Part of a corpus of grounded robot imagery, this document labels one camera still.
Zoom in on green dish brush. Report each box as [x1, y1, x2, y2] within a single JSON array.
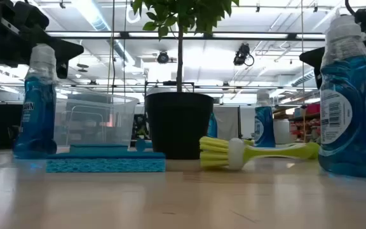
[[199, 135, 321, 170], [242, 138, 300, 149]]

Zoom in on green plant in black pot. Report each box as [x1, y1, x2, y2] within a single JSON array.
[[131, 0, 240, 160]]

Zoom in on black overhead beam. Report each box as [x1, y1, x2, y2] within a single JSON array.
[[44, 31, 327, 41]]

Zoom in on blue dish soap bottle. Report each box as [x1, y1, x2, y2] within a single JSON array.
[[13, 43, 59, 159], [317, 14, 366, 179], [254, 88, 276, 148], [207, 111, 219, 139]]

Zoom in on white panel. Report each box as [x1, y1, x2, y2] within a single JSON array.
[[216, 106, 241, 141]]

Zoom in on thin hanging rope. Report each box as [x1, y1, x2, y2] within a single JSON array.
[[300, 0, 306, 142]]

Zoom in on black ceiling camera with cable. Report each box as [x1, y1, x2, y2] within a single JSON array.
[[233, 43, 255, 67]]

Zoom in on clear plastic bin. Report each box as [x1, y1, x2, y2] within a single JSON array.
[[54, 85, 140, 149]]

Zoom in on dark blue scrub sponge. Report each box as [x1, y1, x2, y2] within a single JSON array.
[[69, 143, 129, 153], [45, 151, 166, 174]]

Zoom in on small background plant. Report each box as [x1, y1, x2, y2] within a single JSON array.
[[136, 127, 149, 140]]

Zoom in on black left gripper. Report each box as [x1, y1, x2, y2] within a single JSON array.
[[0, 0, 85, 80]]

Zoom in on hanging black cable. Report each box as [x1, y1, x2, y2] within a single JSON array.
[[106, 0, 117, 95]]

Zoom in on white hanging ring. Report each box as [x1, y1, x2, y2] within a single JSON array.
[[126, 4, 142, 24]]

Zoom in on shelf with red bins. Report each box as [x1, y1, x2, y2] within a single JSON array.
[[289, 102, 322, 143]]

